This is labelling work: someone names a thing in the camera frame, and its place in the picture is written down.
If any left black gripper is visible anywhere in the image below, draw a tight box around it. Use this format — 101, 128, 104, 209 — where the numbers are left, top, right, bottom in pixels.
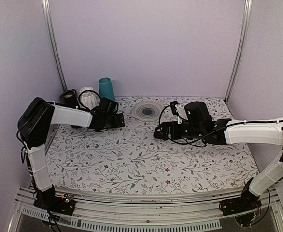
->
103, 112, 125, 129

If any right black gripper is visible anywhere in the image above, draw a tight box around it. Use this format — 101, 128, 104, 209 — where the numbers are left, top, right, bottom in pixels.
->
155, 121, 204, 141

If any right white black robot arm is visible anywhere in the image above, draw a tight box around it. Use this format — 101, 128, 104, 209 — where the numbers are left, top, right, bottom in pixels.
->
154, 101, 283, 211

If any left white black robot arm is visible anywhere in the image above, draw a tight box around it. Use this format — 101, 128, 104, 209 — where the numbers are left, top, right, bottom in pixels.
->
16, 97, 125, 210

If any white ribbed vase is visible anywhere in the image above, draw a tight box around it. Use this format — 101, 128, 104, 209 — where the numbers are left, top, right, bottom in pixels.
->
78, 87, 101, 110

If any translucent round plate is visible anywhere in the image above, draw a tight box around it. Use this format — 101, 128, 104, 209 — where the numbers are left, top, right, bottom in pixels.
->
131, 101, 163, 122

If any teal plastic cup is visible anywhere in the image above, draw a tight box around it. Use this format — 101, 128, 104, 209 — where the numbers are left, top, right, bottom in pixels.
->
99, 77, 115, 101

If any black cylindrical cup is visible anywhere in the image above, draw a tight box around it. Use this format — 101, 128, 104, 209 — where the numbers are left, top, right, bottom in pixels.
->
60, 89, 80, 108

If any floral patterned table mat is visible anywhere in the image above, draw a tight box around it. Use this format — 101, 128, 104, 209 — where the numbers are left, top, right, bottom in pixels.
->
46, 97, 258, 195

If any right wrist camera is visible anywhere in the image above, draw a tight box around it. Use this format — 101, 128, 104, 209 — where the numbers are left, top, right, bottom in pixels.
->
170, 101, 180, 116

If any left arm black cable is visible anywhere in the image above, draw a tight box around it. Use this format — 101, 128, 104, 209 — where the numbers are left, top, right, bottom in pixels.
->
77, 89, 103, 114

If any aluminium front rail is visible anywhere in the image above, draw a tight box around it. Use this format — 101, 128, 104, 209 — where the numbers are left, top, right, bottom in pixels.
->
6, 186, 283, 232

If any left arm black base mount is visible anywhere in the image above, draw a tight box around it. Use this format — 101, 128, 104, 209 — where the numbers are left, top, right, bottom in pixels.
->
33, 188, 76, 216

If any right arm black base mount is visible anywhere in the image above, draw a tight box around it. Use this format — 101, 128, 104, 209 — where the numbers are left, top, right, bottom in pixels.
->
219, 178, 262, 216

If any left aluminium frame post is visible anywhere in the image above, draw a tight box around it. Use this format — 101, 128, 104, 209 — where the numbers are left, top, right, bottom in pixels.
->
42, 0, 68, 91

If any aluminium frame post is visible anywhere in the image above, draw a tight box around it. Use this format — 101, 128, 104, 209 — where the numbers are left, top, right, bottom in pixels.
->
42, 0, 68, 91
224, 0, 253, 105

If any right aluminium frame post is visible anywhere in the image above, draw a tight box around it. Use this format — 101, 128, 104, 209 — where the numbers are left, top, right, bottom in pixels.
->
224, 0, 253, 105

